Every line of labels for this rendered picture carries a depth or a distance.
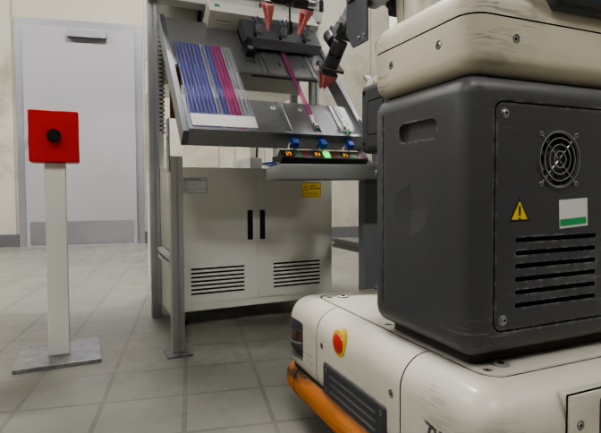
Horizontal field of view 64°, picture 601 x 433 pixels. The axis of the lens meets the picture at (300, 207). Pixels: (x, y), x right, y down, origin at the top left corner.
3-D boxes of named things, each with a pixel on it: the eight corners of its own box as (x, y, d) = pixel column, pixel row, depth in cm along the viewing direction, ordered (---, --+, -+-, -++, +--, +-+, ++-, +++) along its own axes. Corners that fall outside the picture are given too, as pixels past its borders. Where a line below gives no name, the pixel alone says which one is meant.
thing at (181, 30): (329, 89, 206) (333, 79, 202) (172, 74, 179) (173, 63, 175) (307, 46, 225) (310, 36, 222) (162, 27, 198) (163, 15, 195)
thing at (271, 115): (362, 143, 182) (365, 137, 180) (187, 137, 155) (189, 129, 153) (345, 112, 194) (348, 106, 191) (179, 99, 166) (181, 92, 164)
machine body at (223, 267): (332, 309, 212) (332, 169, 209) (170, 329, 183) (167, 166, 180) (277, 284, 271) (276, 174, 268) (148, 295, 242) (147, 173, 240)
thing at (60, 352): (101, 361, 149) (96, 108, 146) (12, 375, 139) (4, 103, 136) (98, 340, 171) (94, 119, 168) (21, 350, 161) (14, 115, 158)
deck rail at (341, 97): (365, 151, 184) (371, 139, 180) (360, 150, 184) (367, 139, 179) (310, 46, 226) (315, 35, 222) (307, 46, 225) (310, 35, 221)
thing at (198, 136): (360, 151, 184) (368, 137, 178) (187, 145, 156) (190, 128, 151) (359, 148, 184) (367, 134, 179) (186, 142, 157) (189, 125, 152)
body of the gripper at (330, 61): (314, 63, 188) (321, 46, 184) (336, 67, 193) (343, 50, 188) (320, 72, 184) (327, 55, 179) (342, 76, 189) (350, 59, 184)
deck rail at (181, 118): (187, 145, 156) (190, 131, 152) (181, 145, 156) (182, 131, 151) (162, 28, 198) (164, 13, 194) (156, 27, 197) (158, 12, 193)
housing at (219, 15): (308, 53, 224) (318, 25, 214) (204, 40, 204) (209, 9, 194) (303, 44, 228) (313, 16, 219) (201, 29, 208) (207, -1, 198)
